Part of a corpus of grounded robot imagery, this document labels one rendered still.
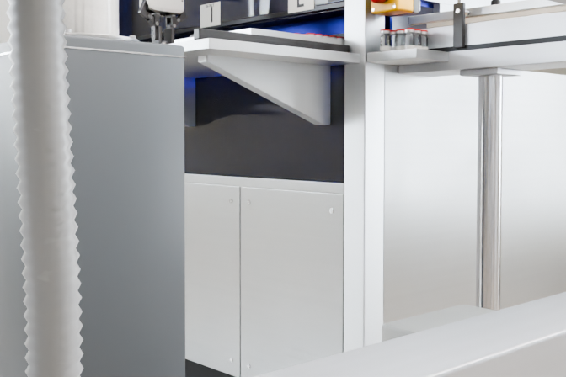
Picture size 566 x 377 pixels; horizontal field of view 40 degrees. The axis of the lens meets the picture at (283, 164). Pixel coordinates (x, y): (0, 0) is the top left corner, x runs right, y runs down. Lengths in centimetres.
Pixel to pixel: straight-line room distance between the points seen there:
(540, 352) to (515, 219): 153
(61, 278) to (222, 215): 170
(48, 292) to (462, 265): 169
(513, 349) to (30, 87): 41
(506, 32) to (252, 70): 50
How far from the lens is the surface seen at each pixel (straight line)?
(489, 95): 166
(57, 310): 34
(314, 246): 179
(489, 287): 169
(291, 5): 185
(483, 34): 164
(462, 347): 60
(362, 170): 167
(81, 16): 135
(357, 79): 169
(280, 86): 163
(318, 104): 171
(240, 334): 203
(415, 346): 60
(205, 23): 210
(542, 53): 156
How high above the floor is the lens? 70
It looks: 2 degrees down
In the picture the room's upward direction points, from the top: straight up
